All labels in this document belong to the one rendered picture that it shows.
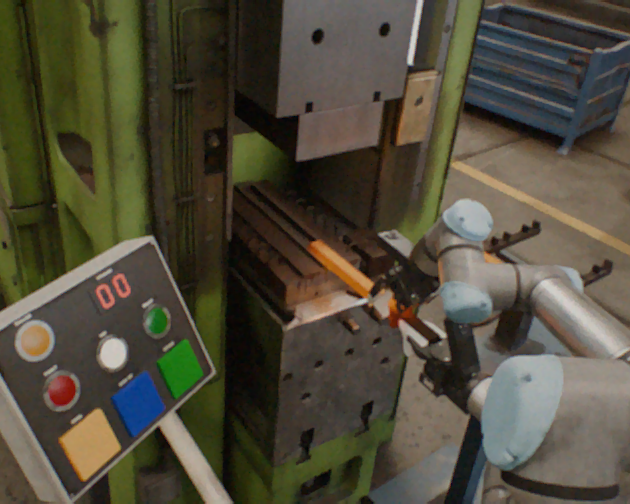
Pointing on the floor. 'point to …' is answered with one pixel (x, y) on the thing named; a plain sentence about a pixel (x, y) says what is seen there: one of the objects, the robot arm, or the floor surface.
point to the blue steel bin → (551, 70)
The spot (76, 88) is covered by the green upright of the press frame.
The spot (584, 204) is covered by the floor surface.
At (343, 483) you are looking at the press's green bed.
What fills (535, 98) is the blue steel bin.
